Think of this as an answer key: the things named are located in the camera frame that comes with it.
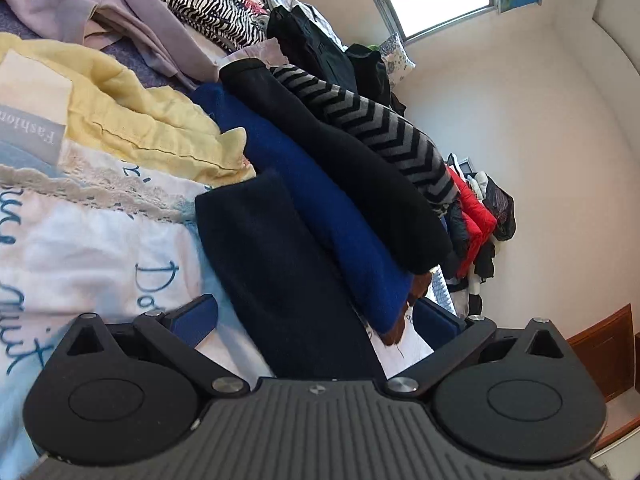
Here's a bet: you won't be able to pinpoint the window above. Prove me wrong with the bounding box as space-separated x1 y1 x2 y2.
352 0 501 43

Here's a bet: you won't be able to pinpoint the cream cloth with grey label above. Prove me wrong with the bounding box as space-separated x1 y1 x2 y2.
0 52 75 166

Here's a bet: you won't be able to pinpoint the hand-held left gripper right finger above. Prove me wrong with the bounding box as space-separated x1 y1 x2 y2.
385 299 573 401

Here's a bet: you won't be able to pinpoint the blue quilted blanket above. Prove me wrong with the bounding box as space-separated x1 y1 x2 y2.
427 265 458 318

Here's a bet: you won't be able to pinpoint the zebra print cloth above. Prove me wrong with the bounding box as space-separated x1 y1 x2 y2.
142 0 273 53

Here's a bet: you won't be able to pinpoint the blue knit garment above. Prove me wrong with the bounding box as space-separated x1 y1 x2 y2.
190 82 416 336

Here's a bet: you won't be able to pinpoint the brown cloth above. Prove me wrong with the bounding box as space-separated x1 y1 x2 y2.
382 272 433 346

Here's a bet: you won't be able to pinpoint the black knit garment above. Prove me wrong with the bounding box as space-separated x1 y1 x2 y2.
194 169 388 380

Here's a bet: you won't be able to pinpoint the grey chevron striped garment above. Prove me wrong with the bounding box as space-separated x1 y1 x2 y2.
270 65 458 216

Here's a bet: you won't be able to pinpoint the red jacket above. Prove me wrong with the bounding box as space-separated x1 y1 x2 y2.
445 165 498 278

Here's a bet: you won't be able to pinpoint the yellow cloth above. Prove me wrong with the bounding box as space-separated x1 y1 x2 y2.
0 32 257 186

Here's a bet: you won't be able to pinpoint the navy jacket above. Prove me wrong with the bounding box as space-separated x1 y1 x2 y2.
442 200 473 281

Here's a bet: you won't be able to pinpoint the wooden door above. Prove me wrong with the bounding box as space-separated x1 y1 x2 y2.
567 304 636 403

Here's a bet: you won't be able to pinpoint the dark quilted jacket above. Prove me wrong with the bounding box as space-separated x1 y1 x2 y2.
482 175 516 241

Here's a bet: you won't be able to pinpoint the floral pillow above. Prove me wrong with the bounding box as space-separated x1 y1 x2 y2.
378 32 417 86

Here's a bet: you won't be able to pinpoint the pale pink cloth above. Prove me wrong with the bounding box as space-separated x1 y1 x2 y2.
215 39 288 81

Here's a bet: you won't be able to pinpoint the black trousers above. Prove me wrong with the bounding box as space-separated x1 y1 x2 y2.
267 5 358 96

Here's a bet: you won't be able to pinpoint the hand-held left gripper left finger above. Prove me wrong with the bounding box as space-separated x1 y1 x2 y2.
47 294 251 401

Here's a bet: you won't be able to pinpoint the lilac hoodie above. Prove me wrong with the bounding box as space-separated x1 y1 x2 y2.
0 0 221 91

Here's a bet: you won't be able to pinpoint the black sweater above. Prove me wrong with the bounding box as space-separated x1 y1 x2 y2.
218 58 453 276

